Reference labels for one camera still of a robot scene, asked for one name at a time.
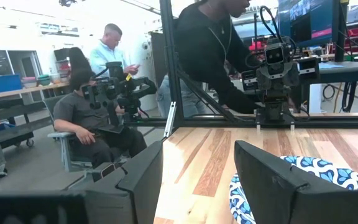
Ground tilted computer monitor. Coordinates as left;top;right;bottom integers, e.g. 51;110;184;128
277;0;342;48

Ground grey office chair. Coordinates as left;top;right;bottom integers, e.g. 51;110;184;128
44;95;129;174

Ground silver metal bracket strip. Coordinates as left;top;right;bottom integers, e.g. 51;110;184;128
163;101;178;138

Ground black monitor stand pole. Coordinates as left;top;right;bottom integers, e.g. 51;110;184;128
334;0;350;63

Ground person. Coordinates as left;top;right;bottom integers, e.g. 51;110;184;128
156;0;262;118
68;46;93;75
52;70;148;169
88;23;141;79

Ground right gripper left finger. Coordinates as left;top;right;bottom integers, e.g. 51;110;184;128
85;140;165;224

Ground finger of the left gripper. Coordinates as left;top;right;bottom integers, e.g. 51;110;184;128
277;62;298;94
257;63;278;94

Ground wooden grey workbench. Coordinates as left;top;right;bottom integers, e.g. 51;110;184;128
0;81;71;184

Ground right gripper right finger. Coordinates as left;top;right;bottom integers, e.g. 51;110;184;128
234;140;358;224

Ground teal stacked containers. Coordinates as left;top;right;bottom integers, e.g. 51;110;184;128
37;73;52;86

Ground grey computer desk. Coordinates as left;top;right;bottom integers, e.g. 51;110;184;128
317;60;358;85

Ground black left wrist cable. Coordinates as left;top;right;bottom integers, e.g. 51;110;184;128
259;5;295;45

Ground blue patterned paper bowl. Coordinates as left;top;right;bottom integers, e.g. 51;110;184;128
228;155;358;224

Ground pink plastic container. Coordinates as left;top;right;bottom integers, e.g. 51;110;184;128
21;77;39;89

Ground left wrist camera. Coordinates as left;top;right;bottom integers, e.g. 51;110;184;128
264;42;286;67

